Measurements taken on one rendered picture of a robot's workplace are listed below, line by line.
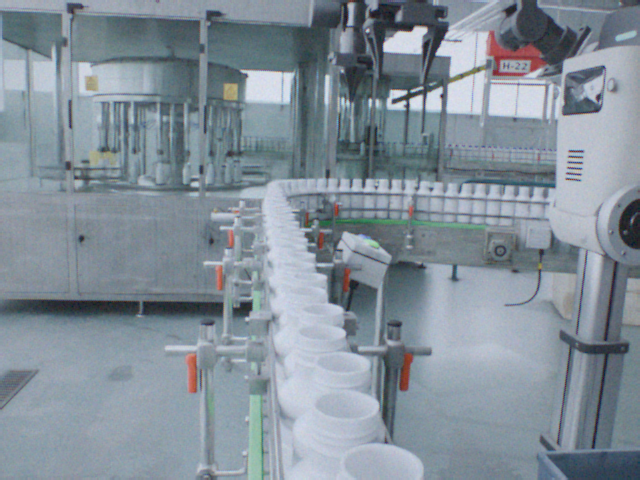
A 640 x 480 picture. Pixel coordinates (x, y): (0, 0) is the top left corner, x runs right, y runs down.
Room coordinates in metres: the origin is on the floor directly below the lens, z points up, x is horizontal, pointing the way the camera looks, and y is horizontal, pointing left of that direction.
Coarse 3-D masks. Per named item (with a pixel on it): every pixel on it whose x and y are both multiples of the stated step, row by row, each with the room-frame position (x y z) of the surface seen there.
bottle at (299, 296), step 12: (300, 288) 0.53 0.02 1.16; (312, 288) 0.53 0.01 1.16; (288, 300) 0.51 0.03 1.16; (300, 300) 0.50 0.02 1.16; (312, 300) 0.50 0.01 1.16; (324, 300) 0.51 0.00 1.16; (288, 312) 0.51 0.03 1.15; (300, 312) 0.50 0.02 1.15; (288, 324) 0.51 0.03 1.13; (276, 336) 0.51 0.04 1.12; (288, 336) 0.50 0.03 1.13; (276, 348) 0.50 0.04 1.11; (288, 348) 0.49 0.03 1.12; (276, 360) 0.50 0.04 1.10; (276, 372) 0.50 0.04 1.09
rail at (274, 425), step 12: (264, 228) 1.26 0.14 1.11; (264, 240) 1.09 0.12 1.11; (264, 252) 0.97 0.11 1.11; (264, 264) 0.93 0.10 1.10; (264, 276) 1.08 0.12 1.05; (264, 288) 0.99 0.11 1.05; (264, 300) 0.90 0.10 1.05; (348, 348) 0.51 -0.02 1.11; (276, 384) 0.42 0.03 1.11; (276, 396) 0.40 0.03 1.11; (276, 408) 0.38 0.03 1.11; (276, 420) 0.36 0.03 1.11; (276, 432) 0.34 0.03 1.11; (276, 444) 0.33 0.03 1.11; (276, 456) 0.32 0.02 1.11; (276, 468) 0.31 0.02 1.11
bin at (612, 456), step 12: (540, 456) 0.62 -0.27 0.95; (552, 456) 0.62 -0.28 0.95; (564, 456) 0.62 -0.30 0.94; (576, 456) 0.62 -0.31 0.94; (588, 456) 0.63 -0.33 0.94; (600, 456) 0.63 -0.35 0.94; (612, 456) 0.63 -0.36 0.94; (624, 456) 0.63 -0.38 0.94; (636, 456) 0.63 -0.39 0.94; (540, 468) 0.62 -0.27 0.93; (552, 468) 0.59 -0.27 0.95; (564, 468) 0.62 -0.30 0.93; (576, 468) 0.62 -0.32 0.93; (588, 468) 0.63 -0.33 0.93; (600, 468) 0.63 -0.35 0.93; (612, 468) 0.63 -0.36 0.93; (624, 468) 0.63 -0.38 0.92; (636, 468) 0.63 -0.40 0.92
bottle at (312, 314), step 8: (312, 304) 0.47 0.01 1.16; (320, 304) 0.48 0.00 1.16; (328, 304) 0.48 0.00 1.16; (304, 312) 0.45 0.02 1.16; (312, 312) 0.47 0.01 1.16; (320, 312) 0.48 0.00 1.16; (328, 312) 0.47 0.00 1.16; (336, 312) 0.47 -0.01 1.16; (304, 320) 0.45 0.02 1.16; (312, 320) 0.44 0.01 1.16; (320, 320) 0.44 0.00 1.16; (328, 320) 0.44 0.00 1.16; (336, 320) 0.45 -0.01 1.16; (344, 320) 0.46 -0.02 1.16; (288, 360) 0.45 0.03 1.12; (288, 368) 0.44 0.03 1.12; (288, 376) 0.44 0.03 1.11
